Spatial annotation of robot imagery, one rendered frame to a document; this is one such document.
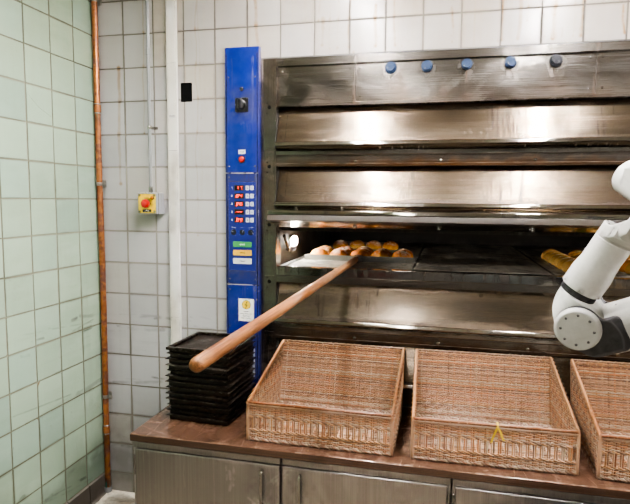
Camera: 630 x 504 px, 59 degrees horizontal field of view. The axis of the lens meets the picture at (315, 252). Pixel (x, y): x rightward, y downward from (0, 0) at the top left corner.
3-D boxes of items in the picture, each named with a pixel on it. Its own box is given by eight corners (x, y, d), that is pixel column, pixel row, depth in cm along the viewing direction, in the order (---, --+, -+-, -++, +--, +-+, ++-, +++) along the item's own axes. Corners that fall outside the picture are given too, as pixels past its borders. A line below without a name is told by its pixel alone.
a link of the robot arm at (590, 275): (597, 225, 103) (542, 306, 111) (592, 235, 95) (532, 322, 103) (654, 255, 99) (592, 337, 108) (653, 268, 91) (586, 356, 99)
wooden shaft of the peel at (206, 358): (201, 375, 101) (201, 359, 101) (186, 373, 102) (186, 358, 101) (358, 263, 266) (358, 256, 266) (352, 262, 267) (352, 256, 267)
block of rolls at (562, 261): (539, 258, 297) (540, 248, 296) (638, 261, 286) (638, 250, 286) (562, 272, 238) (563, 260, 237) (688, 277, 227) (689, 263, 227)
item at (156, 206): (145, 213, 265) (145, 192, 264) (164, 214, 262) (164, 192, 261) (137, 214, 257) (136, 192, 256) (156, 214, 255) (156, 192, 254)
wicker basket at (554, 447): (412, 409, 241) (413, 347, 239) (550, 420, 230) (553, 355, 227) (408, 460, 194) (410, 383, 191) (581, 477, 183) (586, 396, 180)
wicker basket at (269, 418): (281, 396, 255) (281, 337, 253) (405, 408, 242) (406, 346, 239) (243, 441, 208) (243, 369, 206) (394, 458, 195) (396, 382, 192)
